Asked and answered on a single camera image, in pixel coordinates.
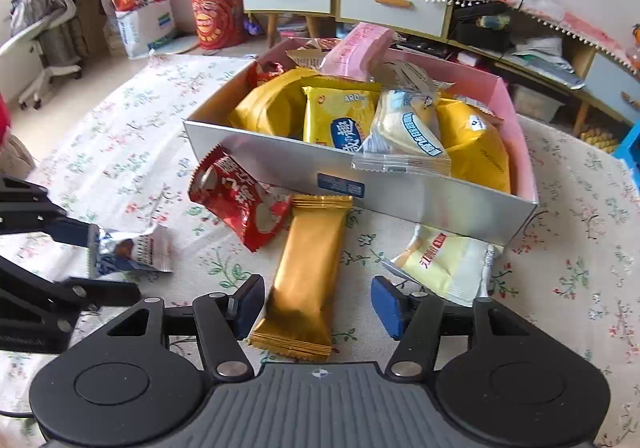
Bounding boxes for small blue white packet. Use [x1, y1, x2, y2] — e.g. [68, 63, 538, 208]
[87, 223, 174, 279]

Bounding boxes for red printed bag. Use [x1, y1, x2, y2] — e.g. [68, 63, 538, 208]
[187, 0, 248, 51]

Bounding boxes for large yellow waffle packet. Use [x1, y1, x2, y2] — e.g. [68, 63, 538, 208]
[434, 98, 513, 195]

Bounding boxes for beige cloth bag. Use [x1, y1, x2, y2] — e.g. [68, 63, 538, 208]
[0, 133, 36, 179]

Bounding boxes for yellow packet blue label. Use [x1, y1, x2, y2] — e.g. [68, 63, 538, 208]
[301, 82, 383, 149]

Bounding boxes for white storage bin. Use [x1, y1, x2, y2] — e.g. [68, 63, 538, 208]
[511, 85, 561, 123]

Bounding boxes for red snack packet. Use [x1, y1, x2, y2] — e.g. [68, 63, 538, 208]
[187, 143, 294, 253]
[246, 60, 287, 89]

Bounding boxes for silver box pink inside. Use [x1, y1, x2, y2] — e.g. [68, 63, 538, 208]
[181, 35, 541, 249]

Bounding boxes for white shopping bag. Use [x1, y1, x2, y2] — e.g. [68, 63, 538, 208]
[114, 0, 176, 59]

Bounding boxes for pale blue drawer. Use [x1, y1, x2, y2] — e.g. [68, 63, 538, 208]
[582, 52, 640, 123]

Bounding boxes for white packet black text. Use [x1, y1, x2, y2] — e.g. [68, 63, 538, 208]
[285, 38, 346, 73]

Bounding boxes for red chair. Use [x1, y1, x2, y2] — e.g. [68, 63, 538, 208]
[0, 95, 13, 143]

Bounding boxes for clear packet white roll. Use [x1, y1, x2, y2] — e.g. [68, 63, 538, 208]
[351, 88, 452, 177]

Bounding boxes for black storage box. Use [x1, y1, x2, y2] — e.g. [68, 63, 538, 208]
[448, 2, 512, 53]

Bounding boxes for floral cloth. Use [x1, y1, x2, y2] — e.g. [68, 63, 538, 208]
[0, 52, 640, 448]

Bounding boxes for gold pillow packet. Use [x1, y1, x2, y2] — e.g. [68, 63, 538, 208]
[228, 68, 321, 145]

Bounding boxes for pink wafer packet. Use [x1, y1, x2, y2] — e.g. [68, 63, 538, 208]
[319, 21, 397, 79]

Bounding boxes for blue plastic stool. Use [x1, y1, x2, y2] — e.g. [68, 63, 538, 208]
[612, 120, 640, 179]

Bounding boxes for folded pale clothes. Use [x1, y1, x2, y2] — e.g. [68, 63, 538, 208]
[510, 36, 586, 89]

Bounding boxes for cream silver snack packet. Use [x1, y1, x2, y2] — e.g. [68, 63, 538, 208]
[381, 224, 502, 307]

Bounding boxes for white green printed packet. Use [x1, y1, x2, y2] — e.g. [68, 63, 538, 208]
[382, 60, 453, 101]

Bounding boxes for golden bar packet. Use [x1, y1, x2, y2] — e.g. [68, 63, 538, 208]
[247, 194, 355, 363]

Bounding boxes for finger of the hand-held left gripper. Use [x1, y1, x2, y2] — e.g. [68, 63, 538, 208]
[0, 255, 142, 326]
[0, 175, 101, 255]

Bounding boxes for yellow egg tray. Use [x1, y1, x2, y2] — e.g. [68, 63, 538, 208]
[575, 125, 621, 153]

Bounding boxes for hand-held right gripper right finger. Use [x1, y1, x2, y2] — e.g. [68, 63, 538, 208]
[371, 275, 538, 379]

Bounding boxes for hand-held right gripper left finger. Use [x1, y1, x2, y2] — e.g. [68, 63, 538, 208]
[105, 274, 266, 382]

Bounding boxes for low wooden shelf unit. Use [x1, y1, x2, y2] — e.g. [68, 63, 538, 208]
[447, 2, 640, 139]

